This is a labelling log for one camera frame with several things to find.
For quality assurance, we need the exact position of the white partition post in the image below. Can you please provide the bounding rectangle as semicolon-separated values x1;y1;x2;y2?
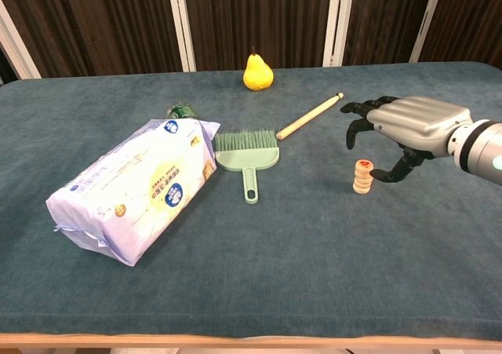
165;0;198;72
408;0;447;64
0;0;42;81
322;0;356;68

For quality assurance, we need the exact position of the white purple tissue pack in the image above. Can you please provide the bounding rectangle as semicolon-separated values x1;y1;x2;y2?
45;118;221;268

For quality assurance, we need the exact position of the teal table cloth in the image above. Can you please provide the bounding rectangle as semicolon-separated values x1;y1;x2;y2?
0;60;502;339

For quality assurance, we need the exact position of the mint green hand brush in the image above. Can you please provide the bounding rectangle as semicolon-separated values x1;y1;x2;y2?
214;128;281;204

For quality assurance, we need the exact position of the wooden stick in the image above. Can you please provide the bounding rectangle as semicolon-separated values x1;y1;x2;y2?
275;92;345;141

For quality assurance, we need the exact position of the dark slatted screen panel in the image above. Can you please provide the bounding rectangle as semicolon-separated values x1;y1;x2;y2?
0;0;185;79
182;0;339;71
342;0;438;67
419;0;502;71

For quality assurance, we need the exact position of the yellow pear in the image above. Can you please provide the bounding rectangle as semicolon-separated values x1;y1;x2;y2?
242;46;274;92

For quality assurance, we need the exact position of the wooden table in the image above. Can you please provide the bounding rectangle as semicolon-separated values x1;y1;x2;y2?
0;332;502;350

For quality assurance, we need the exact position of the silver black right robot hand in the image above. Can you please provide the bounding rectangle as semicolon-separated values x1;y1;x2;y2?
340;96;472;184

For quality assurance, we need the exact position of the green plastic bottle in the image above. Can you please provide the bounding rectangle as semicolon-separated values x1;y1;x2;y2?
166;101;198;120

